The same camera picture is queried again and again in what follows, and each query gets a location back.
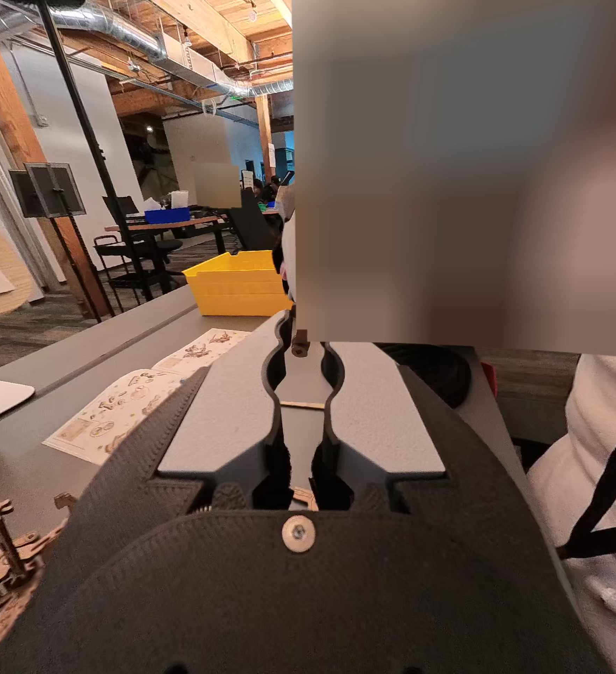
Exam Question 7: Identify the wooden model assembly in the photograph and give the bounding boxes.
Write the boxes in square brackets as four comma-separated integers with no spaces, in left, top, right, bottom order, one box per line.
[0,492,80,665]

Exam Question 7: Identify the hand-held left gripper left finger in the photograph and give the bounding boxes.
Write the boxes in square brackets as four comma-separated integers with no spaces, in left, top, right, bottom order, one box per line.
[158,310,294,510]

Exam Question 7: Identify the open instruction booklet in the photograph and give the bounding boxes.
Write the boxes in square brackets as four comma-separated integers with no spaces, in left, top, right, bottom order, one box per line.
[41,327,251,465]

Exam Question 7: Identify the wooden post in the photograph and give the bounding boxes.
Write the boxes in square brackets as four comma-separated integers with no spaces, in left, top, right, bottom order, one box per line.
[0,0,115,320]

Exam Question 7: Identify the black metal pole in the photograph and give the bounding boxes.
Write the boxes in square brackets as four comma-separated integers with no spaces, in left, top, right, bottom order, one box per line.
[34,0,156,304]

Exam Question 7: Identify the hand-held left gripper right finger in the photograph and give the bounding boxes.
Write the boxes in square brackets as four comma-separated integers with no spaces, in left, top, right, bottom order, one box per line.
[312,342,446,510]

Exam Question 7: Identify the blue plastic bin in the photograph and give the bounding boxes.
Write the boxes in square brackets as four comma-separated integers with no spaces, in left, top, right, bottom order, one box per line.
[144,206,191,225]

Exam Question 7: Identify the black framed panels on stand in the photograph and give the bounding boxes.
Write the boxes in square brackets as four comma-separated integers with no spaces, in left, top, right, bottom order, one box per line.
[7,161,87,220]

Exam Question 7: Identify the yellow plastic bin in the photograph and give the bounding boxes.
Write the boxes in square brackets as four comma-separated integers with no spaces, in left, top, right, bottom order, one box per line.
[181,250,294,317]

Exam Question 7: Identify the black shoulder strap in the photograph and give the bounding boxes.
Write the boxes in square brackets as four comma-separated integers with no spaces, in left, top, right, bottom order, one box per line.
[554,420,616,562]

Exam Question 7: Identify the white drawstring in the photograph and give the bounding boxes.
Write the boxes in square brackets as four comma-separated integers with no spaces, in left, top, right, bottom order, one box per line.
[586,568,616,618]

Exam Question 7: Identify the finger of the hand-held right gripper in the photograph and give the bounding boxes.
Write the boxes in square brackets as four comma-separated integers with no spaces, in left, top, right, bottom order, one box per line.
[275,218,296,305]

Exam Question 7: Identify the brown office desk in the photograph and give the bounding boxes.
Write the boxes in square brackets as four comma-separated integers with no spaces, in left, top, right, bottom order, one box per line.
[105,211,235,255]

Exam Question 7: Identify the light wooden board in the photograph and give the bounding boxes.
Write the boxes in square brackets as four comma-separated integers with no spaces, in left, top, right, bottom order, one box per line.
[0,194,38,323]

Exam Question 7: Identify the black office chair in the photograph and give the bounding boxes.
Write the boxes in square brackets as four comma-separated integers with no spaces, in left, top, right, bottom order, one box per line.
[92,194,185,304]

